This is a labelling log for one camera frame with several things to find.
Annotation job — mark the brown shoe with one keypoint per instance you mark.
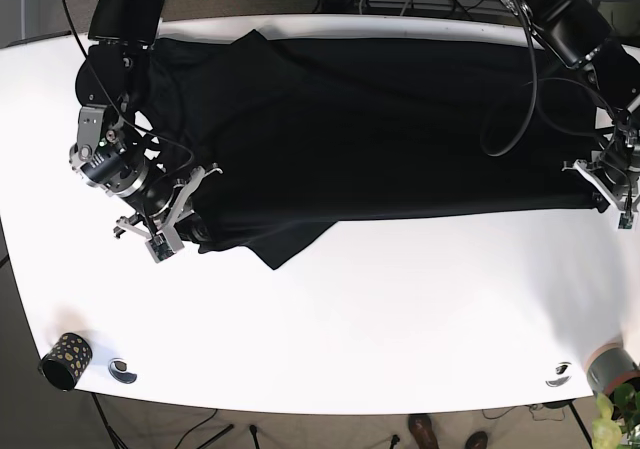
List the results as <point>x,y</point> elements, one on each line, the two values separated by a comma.
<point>421,429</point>
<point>478,440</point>

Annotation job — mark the silver table grommet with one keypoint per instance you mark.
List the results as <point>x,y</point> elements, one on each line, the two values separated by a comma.
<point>560,375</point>
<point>119,370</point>

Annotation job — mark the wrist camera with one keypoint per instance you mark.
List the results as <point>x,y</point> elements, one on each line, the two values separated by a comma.
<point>626,220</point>
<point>162,247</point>

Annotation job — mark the right silver table grommet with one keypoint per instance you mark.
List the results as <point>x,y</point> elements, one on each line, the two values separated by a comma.
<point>560,375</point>

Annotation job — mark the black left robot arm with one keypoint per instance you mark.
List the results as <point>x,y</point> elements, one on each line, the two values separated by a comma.
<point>584,42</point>

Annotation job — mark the right brown shoe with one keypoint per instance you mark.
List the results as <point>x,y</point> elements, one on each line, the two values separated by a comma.
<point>478,440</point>

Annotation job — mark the left brown shoe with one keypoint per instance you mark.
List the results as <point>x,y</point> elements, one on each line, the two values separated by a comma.
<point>421,429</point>

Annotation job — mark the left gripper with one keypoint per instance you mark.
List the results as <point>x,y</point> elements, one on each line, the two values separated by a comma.
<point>615,187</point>

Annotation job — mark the green plant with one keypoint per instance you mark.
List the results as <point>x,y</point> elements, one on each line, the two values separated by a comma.
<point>617,425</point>

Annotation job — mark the grey plant pot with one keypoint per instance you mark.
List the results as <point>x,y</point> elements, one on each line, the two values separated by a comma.
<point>609,367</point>

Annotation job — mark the black gold spotted cup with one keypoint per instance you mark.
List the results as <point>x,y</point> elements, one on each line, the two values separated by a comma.
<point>66,361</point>

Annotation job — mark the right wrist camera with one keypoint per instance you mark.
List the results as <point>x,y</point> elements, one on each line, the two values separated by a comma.
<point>162,247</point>

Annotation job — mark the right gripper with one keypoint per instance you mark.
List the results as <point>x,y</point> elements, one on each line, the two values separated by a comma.
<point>155,196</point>

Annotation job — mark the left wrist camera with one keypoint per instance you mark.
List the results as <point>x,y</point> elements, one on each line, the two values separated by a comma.
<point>626,220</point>

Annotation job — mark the left silver table grommet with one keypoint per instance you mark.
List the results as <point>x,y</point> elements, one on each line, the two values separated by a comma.
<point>119,370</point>

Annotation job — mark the black T-shirt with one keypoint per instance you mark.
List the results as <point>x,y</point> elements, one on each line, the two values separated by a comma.
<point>311,132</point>

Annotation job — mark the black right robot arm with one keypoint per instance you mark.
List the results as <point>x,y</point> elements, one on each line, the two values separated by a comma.
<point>112,86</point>

